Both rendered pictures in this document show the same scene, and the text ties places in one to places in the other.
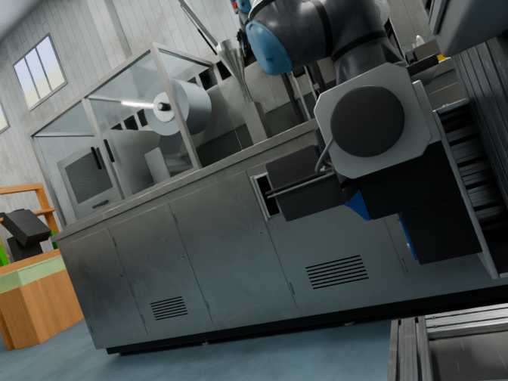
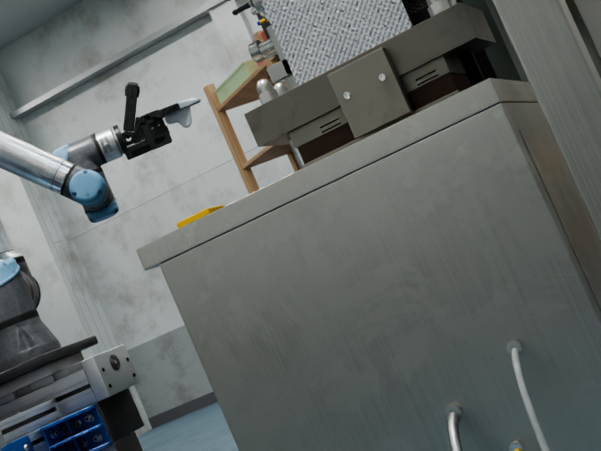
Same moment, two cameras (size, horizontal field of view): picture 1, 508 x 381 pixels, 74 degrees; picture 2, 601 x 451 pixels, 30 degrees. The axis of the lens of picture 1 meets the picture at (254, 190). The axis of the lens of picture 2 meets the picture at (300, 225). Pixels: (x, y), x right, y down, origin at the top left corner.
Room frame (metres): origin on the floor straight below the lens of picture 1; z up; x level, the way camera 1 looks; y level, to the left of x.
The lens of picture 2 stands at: (1.13, -2.79, 0.72)
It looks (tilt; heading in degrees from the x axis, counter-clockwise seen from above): 3 degrees up; 85
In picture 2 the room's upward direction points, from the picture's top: 24 degrees counter-clockwise
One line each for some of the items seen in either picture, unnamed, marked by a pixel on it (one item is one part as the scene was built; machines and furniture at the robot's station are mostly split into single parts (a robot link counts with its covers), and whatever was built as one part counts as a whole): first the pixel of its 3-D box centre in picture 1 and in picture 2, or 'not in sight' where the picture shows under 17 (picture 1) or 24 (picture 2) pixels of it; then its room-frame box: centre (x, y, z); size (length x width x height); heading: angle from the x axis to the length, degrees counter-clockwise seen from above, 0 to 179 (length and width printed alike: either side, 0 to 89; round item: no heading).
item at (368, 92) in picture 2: not in sight; (369, 93); (1.48, -1.06, 0.97); 0.10 x 0.03 x 0.11; 153
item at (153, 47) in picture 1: (135, 147); not in sight; (2.19, 0.63, 1.25); 1.19 x 0.57 x 0.70; 63
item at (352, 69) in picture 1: (366, 69); (20, 341); (0.71, -0.31, 0.87); 0.15 x 0.15 x 0.10
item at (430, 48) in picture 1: (434, 55); (369, 78); (1.51, -0.97, 1.00); 0.40 x 0.16 x 0.06; 153
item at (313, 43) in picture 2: (398, 43); (343, 32); (1.52, -0.85, 1.11); 0.23 x 0.01 x 0.18; 153
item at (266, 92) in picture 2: not in sight; (266, 91); (1.35, -0.94, 1.05); 0.04 x 0.04 x 0.04
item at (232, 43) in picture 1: (229, 50); not in sight; (1.87, -0.15, 1.50); 0.14 x 0.14 x 0.06
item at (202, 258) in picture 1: (259, 242); (551, 305); (1.92, 0.07, 0.43); 2.52 x 0.64 x 0.86; 63
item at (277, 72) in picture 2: not in sight; (300, 102); (1.43, -0.69, 1.05); 0.06 x 0.05 x 0.31; 153
